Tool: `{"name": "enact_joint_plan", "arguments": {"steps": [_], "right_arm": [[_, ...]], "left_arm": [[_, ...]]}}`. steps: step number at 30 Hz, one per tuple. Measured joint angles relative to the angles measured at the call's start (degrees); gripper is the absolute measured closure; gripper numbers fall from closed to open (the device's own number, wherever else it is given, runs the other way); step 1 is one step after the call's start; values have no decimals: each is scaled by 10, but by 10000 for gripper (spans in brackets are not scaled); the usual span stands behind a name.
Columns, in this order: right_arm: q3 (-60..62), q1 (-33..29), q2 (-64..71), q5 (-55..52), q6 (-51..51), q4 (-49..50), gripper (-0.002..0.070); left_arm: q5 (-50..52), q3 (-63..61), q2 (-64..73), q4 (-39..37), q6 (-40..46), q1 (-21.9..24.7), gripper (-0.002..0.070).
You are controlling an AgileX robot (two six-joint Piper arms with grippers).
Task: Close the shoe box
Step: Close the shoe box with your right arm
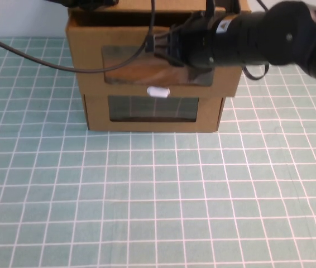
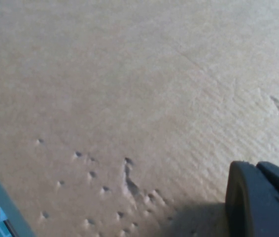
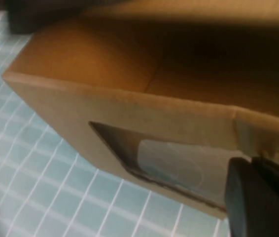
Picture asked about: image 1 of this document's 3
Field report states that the brown cardboard shoe box shell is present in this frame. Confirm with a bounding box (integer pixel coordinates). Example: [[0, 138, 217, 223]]
[[67, 0, 252, 98]]

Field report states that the white plastic drawer handle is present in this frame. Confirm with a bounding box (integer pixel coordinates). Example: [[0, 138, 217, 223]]
[[146, 86, 171, 99]]

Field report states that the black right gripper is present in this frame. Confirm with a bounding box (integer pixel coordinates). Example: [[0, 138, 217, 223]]
[[153, 11, 218, 70]]

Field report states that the cardboard drawer with window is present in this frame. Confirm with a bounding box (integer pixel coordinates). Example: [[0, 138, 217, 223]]
[[86, 94, 222, 132], [65, 10, 243, 98], [82, 93, 227, 133]]

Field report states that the long black cable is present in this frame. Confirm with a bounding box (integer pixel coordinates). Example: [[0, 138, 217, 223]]
[[0, 0, 157, 74]]

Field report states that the black cable loop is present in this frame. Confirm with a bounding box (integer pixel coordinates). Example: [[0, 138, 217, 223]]
[[242, 61, 270, 83]]

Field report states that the green white grid tablecloth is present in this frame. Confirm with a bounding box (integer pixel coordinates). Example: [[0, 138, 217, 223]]
[[0, 36, 316, 268]]

